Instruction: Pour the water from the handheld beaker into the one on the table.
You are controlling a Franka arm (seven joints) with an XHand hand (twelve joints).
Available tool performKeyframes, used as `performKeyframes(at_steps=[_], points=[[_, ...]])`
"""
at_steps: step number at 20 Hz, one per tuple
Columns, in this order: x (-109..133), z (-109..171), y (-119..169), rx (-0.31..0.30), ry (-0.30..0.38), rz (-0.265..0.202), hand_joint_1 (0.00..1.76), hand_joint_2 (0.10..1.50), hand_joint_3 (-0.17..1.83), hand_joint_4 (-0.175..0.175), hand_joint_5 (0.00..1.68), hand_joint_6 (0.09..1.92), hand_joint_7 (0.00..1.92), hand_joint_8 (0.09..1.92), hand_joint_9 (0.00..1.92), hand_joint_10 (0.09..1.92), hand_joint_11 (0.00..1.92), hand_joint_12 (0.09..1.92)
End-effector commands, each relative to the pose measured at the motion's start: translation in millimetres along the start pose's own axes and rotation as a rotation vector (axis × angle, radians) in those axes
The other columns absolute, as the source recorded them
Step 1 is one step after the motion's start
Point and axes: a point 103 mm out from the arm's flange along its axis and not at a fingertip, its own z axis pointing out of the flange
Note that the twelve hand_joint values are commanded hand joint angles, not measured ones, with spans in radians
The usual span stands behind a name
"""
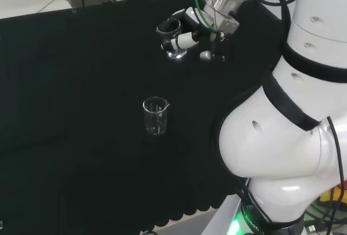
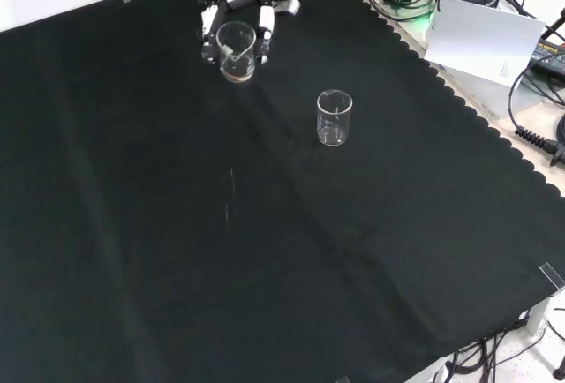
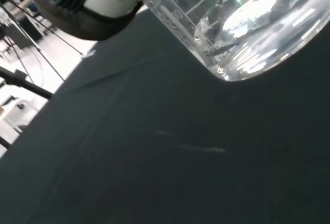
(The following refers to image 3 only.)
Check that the black bench cloth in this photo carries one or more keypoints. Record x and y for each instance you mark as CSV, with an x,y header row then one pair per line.
x,y
154,157

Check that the thick black tripod bar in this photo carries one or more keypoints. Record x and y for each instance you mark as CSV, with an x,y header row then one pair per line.
x,y
28,86

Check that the black tripod with thin legs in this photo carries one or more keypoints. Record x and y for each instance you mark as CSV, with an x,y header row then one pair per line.
x,y
49,62

